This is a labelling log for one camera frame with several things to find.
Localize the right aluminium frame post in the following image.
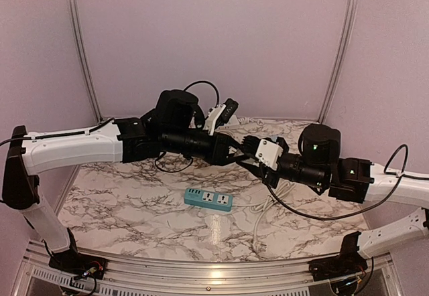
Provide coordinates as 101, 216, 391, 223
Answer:
317, 0, 359, 124

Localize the white teal strip cable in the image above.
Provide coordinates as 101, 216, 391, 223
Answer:
231, 180, 296, 255

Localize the aluminium front rail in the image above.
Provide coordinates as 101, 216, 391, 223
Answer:
9, 238, 403, 296

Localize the left aluminium frame post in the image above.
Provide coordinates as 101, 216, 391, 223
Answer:
68, 0, 103, 123

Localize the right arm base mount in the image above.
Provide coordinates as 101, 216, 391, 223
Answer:
308, 232, 368, 281

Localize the aluminium frame post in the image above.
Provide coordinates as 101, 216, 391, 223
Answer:
317, 0, 359, 124
68, 0, 103, 123

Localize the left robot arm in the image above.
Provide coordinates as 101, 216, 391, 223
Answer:
2, 90, 241, 273

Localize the white multicolour power strip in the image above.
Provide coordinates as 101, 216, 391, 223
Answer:
216, 115, 240, 132

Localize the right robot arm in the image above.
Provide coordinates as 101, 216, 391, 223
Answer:
240, 124, 428, 275

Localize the teal power strip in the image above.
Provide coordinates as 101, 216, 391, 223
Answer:
184, 188, 233, 212

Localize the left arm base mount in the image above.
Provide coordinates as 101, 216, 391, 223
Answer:
44, 228, 107, 279

